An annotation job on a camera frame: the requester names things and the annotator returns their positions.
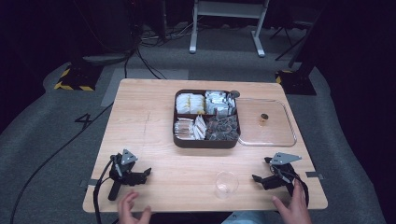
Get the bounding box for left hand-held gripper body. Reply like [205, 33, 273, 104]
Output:
[106, 148, 142, 202]

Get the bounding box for person's blue jeans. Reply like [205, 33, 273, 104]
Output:
[221, 211, 283, 224]

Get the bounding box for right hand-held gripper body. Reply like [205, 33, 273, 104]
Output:
[268, 151, 304, 191]

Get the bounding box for bundle of floor cables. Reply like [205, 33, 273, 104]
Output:
[124, 15, 206, 80]

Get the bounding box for pile of white yellow packets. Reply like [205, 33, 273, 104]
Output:
[176, 92, 206, 115]

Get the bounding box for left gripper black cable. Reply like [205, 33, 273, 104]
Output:
[92, 155, 117, 224]

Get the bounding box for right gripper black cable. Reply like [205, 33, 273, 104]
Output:
[290, 173, 310, 209]

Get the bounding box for person's right hand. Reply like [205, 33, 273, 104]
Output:
[271, 179, 314, 224]

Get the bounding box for clear lid with gold knob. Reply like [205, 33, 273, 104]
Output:
[235, 97, 298, 147]

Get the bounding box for pile of dark packets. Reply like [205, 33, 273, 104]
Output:
[205, 114, 240, 141]

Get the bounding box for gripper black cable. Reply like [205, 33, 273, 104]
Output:
[290, 173, 310, 209]
[92, 155, 117, 224]

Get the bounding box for pile of silver packets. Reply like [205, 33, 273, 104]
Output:
[205, 90, 236, 116]

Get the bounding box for brown compartment box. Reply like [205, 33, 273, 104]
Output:
[172, 89, 242, 149]

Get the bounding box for person's left hand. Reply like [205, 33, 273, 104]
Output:
[117, 190, 153, 224]

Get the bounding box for black floor cable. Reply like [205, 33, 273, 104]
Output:
[9, 102, 114, 224]

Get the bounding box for pile of clear white sachets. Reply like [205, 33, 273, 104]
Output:
[174, 115, 207, 141]

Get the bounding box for black tripod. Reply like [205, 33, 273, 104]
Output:
[269, 18, 316, 62]

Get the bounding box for black yellow striped stand base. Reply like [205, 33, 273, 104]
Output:
[274, 69, 318, 96]
[53, 63, 104, 92]

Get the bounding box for white desk frame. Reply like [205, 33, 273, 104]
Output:
[189, 0, 271, 58]

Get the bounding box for grey tape strip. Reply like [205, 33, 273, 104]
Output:
[304, 171, 325, 180]
[79, 178, 99, 189]

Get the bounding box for clear plastic cup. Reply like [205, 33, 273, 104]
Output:
[215, 170, 240, 200]

